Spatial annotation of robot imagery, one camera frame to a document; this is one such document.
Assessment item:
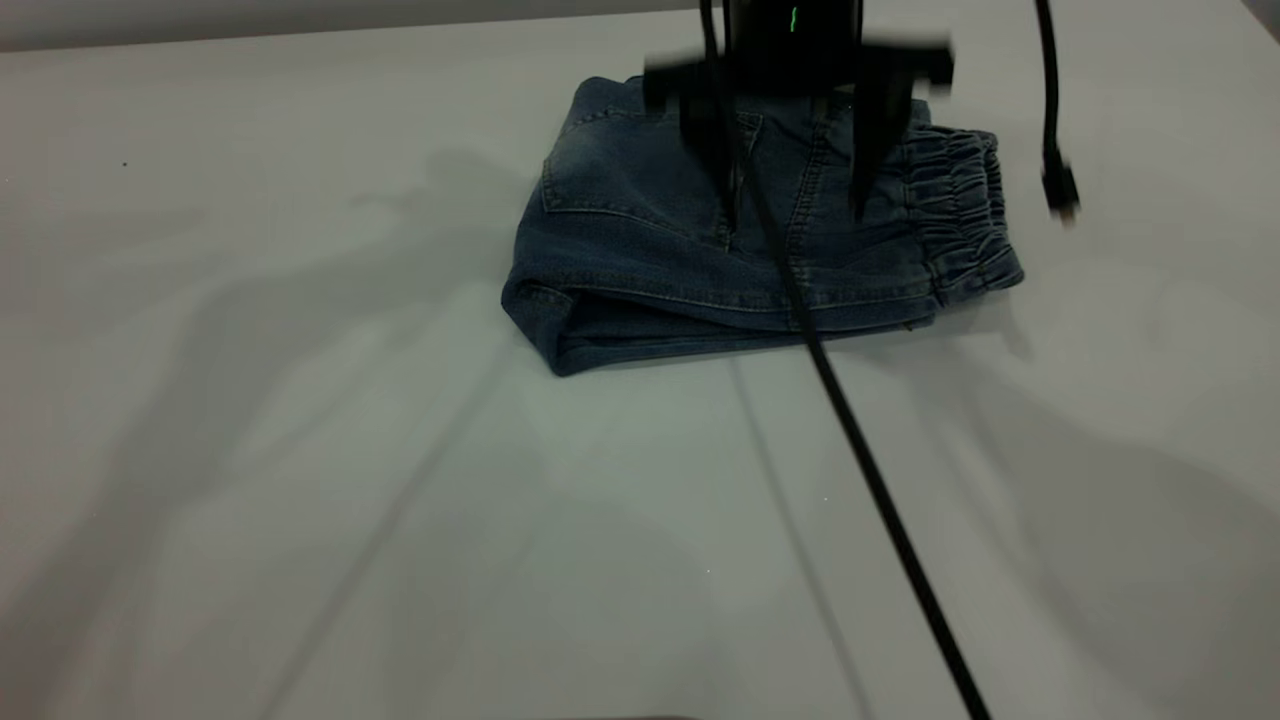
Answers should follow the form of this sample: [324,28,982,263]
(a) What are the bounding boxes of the thick black cable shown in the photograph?
[696,0,997,720]

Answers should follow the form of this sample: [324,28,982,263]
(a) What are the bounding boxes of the blue denim pants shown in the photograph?
[500,75,1026,379]

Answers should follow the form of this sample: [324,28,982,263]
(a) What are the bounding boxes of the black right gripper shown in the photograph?
[643,0,956,237]

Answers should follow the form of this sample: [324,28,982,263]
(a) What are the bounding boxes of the thin black cable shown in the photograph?
[1033,0,1082,228]

